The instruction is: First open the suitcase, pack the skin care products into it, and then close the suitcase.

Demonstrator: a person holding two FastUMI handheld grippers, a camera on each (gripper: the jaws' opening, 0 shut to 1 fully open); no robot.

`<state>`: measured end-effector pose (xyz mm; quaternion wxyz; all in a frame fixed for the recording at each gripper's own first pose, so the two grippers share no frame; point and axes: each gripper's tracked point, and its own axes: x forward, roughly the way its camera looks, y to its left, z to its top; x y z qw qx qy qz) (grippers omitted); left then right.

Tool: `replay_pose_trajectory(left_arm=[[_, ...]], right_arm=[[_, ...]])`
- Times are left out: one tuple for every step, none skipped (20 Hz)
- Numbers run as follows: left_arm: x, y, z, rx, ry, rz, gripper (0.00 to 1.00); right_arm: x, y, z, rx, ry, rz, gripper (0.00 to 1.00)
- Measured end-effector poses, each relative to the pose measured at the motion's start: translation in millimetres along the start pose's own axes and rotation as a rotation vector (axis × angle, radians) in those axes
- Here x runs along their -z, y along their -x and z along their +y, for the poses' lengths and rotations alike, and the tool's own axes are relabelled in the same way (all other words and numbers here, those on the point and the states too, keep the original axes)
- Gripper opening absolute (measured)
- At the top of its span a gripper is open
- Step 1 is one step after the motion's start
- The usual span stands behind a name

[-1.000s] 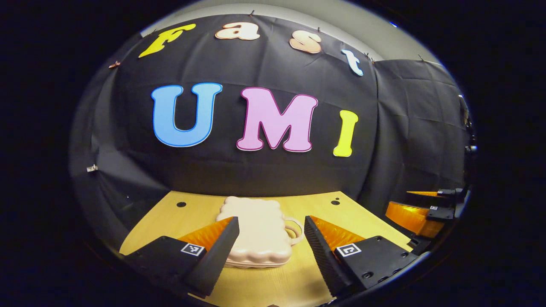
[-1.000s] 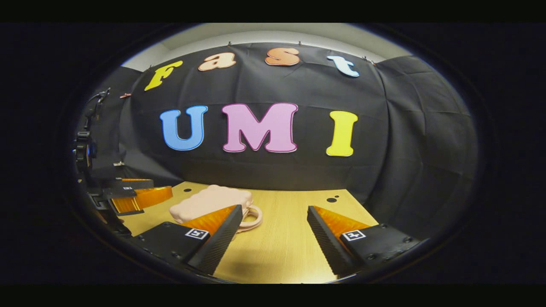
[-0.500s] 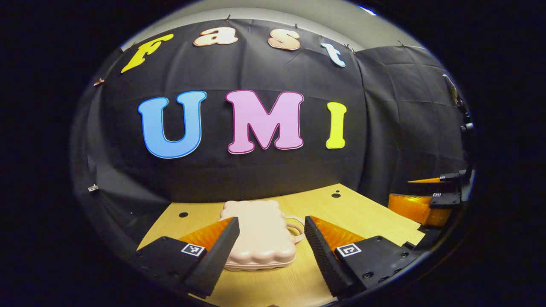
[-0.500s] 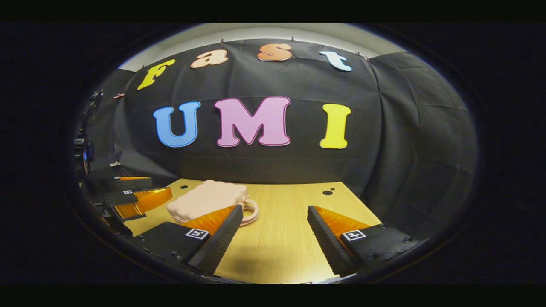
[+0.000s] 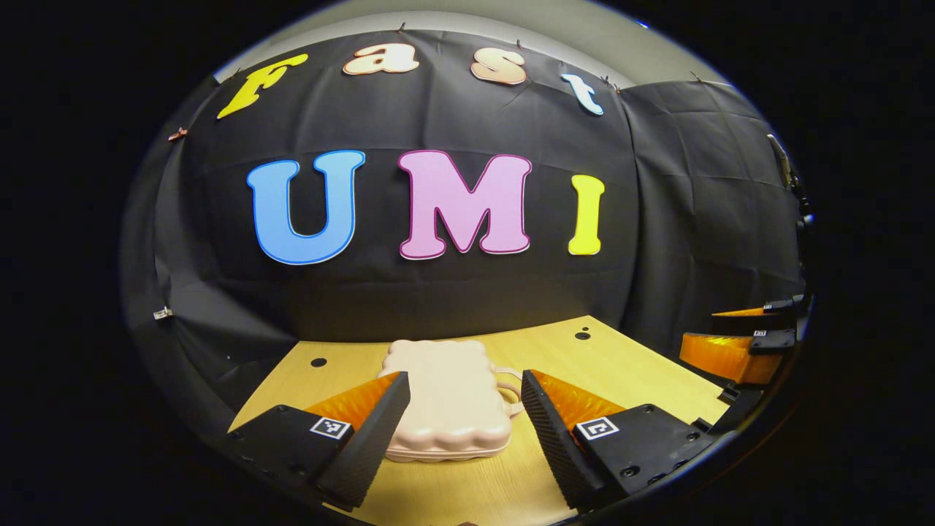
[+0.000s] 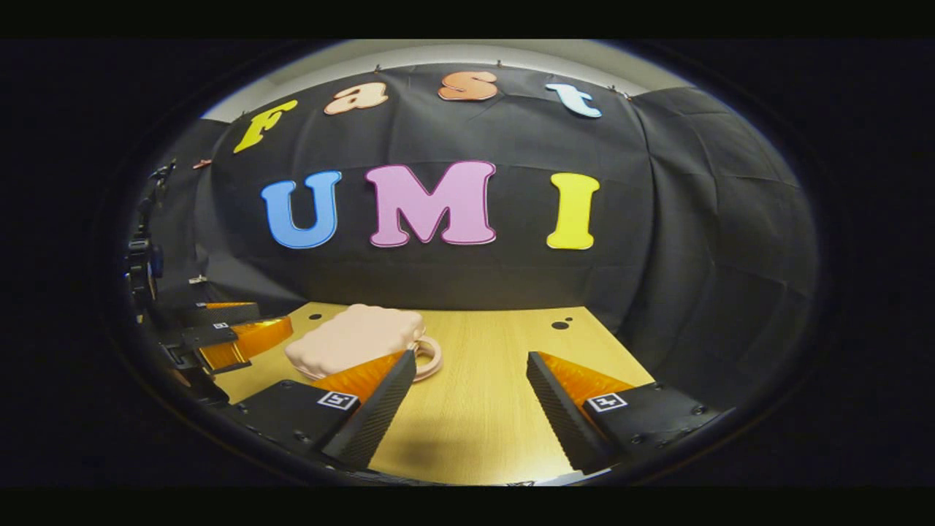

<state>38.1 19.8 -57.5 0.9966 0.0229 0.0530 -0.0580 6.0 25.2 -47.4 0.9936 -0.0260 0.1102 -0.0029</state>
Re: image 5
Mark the copper clip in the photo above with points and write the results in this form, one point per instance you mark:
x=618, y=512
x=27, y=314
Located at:
x=177, y=134

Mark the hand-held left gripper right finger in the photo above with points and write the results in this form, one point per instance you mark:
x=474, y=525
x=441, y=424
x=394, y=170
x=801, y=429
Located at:
x=555, y=446

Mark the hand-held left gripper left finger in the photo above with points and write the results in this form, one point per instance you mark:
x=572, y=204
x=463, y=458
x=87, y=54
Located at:
x=365, y=446

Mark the silver clip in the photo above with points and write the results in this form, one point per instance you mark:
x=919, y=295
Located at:
x=162, y=313

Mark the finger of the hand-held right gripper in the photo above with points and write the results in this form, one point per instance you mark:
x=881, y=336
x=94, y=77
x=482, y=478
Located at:
x=774, y=305
x=723, y=356

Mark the black backdrop cloth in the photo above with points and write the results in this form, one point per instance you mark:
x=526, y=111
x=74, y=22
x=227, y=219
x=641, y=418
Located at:
x=453, y=292

